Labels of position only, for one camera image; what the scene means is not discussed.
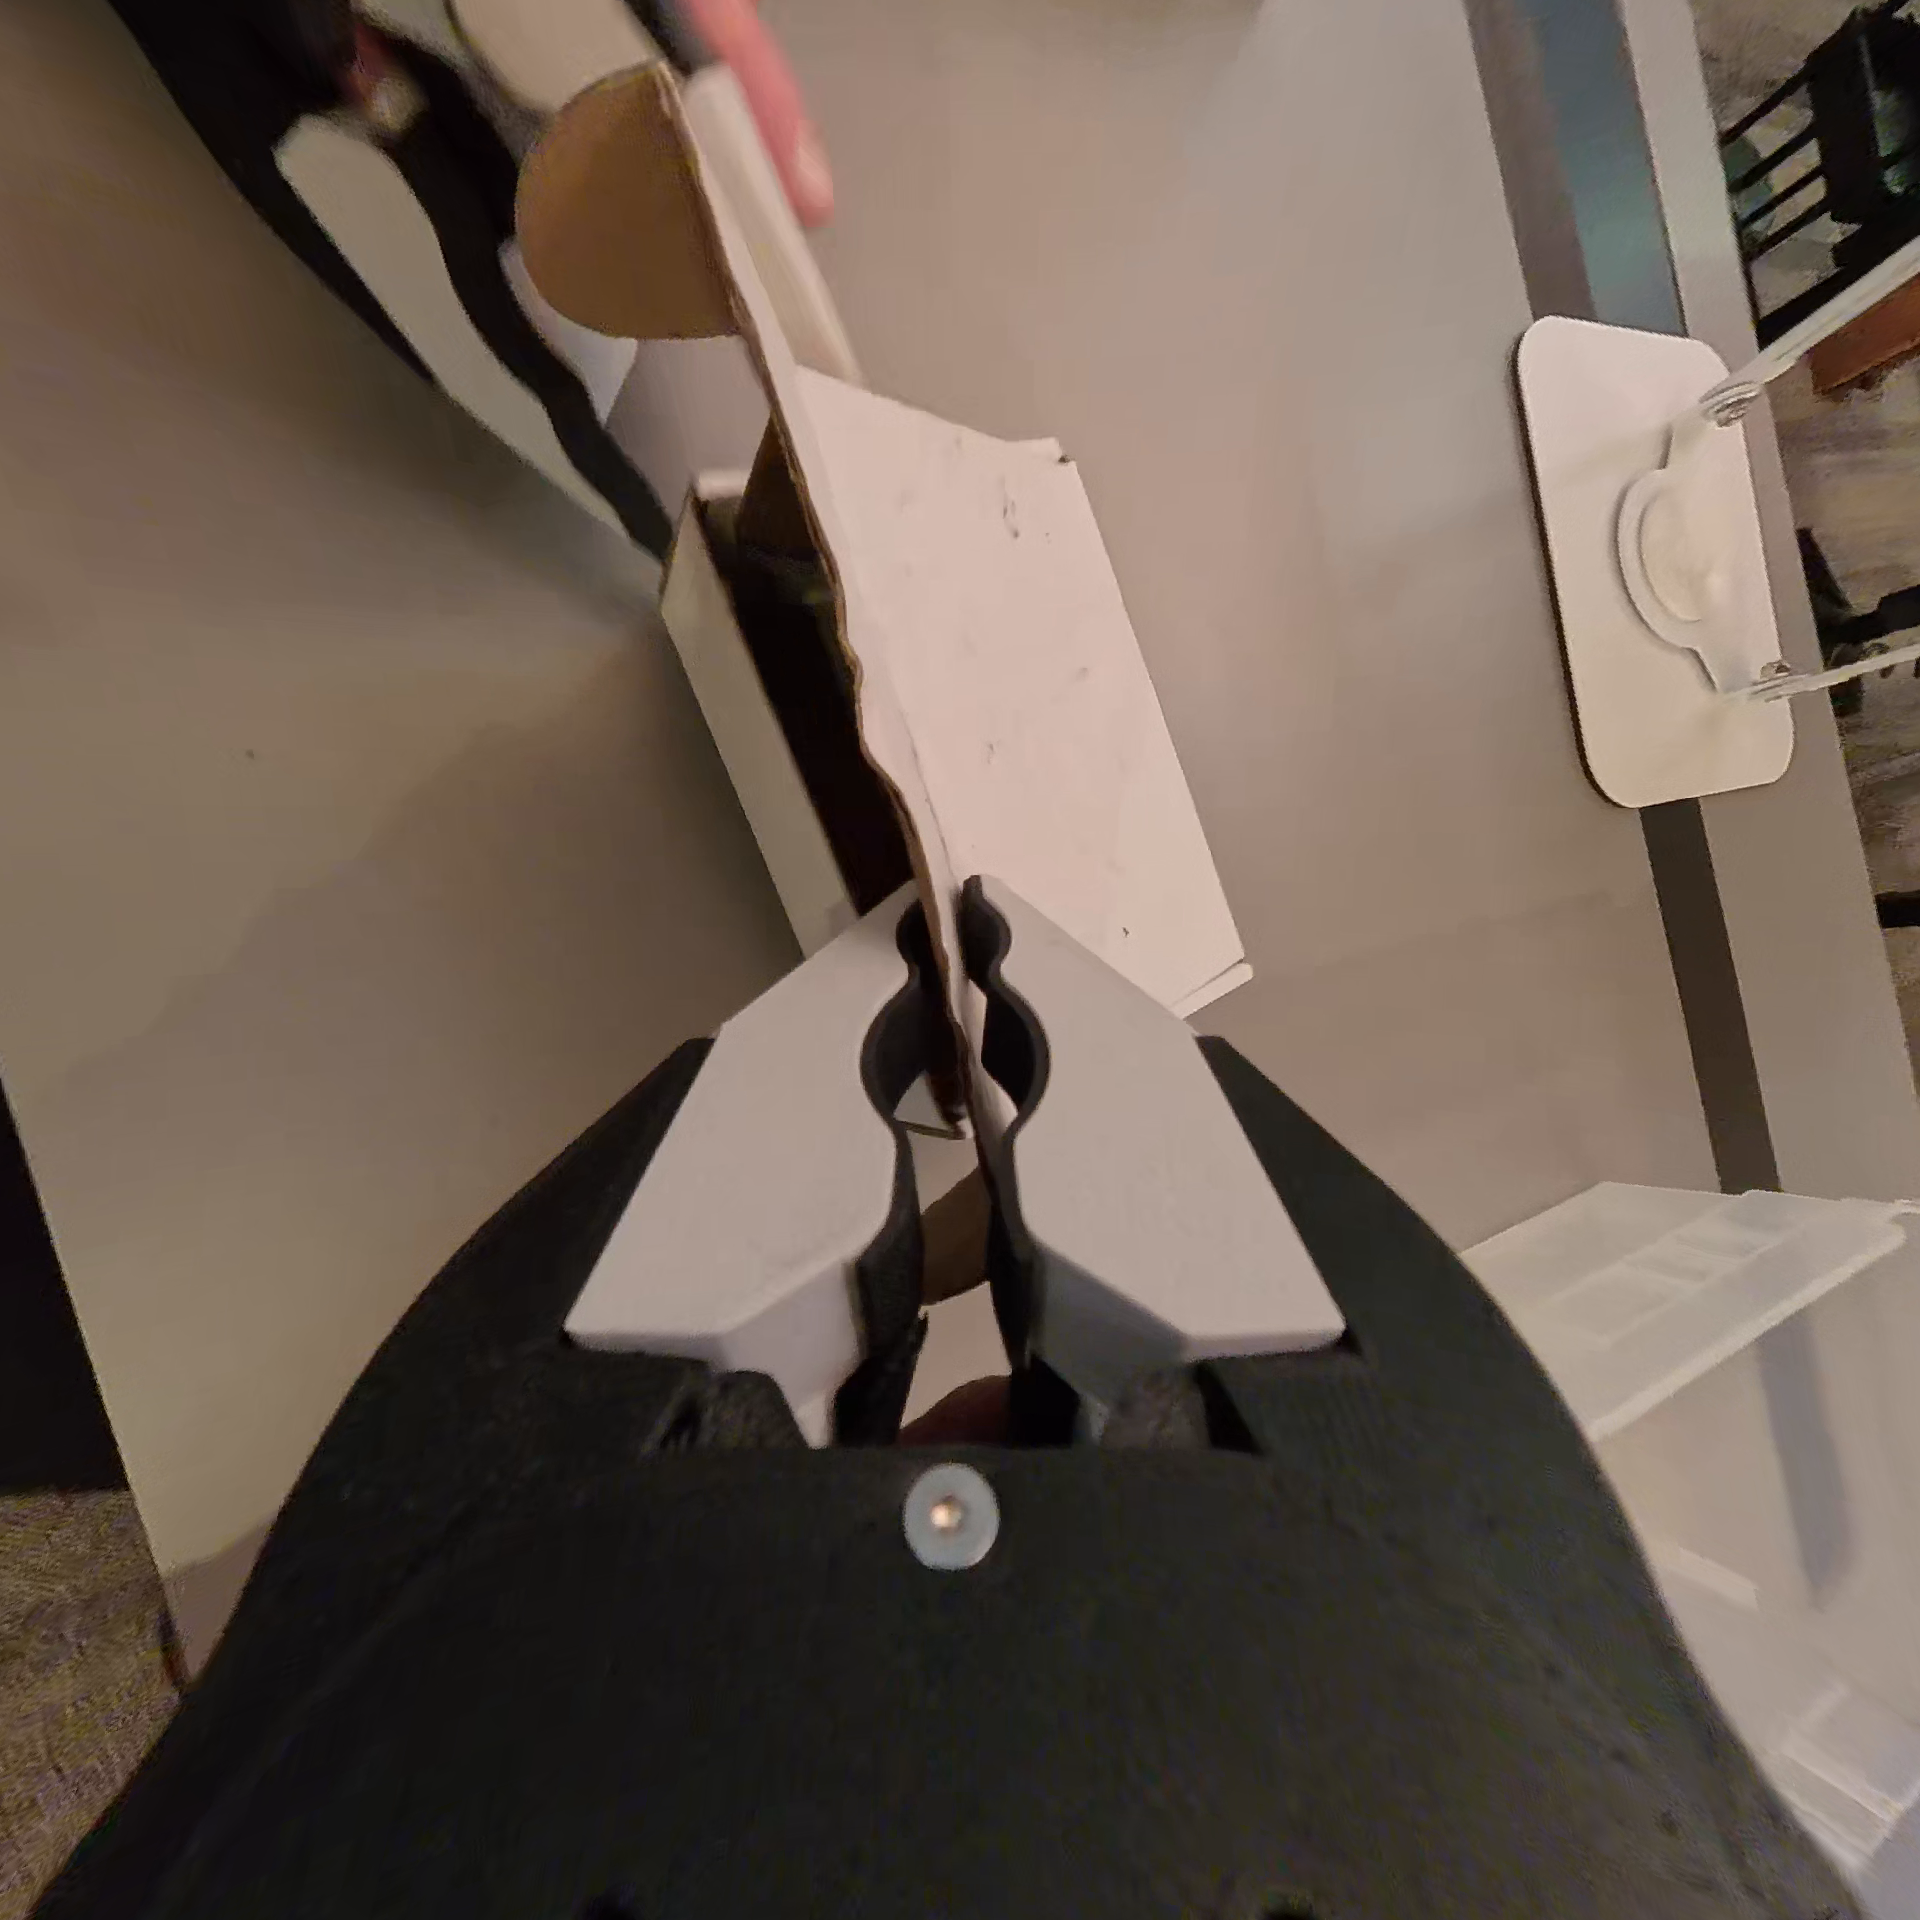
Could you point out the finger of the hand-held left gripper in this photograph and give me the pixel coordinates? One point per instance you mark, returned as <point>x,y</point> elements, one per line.
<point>368,224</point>
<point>579,352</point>

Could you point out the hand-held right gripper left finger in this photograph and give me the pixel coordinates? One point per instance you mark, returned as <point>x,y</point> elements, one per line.
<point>735,1184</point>

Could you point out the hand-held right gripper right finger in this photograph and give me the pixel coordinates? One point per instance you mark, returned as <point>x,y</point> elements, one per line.
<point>1185,1184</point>

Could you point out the white cardboard box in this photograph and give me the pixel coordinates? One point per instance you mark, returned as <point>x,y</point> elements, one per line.
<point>1005,645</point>

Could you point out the person's left hand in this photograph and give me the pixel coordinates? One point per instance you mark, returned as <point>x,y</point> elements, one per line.
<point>764,105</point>

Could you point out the clear plastic storage bin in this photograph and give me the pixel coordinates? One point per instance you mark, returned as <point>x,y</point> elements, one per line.
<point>1724,1380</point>

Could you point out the white stand base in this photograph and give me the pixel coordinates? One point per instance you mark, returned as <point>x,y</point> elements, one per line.
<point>1651,571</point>

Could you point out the black chair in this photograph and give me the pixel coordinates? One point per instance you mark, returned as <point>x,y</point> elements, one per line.
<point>1831,134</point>

